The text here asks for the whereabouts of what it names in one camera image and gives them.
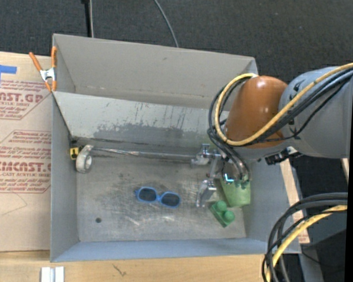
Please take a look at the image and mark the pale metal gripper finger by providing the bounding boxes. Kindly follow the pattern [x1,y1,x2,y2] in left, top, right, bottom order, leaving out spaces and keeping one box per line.
[189,142,215,170]
[195,178,219,210]

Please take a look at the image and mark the green toy brick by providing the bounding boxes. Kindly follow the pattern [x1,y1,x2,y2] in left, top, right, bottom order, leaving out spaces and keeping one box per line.
[208,200,237,229]

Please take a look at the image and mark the green cup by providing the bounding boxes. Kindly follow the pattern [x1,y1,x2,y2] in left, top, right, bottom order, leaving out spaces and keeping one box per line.
[219,174,253,209]

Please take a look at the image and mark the blue sunglasses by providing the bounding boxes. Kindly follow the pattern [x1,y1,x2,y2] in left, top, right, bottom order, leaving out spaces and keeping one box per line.
[134,185,183,210]

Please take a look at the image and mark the grey metal bin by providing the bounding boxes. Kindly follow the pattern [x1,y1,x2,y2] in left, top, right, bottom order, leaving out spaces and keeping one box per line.
[39,32,312,276]

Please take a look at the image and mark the long thin metal rod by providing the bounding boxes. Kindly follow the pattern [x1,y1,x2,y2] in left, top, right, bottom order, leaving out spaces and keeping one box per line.
[88,146,199,163]

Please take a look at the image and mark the white tape roll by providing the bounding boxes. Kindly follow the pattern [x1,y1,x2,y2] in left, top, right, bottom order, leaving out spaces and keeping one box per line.
[74,144,94,174]

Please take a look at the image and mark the brown cardboard board, red print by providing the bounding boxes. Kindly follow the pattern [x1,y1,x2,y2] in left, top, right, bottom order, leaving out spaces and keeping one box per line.
[0,51,62,256]

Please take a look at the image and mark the black cylinder on white bracket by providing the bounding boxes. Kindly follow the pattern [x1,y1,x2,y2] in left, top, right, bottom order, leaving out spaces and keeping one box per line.
[263,144,302,168]

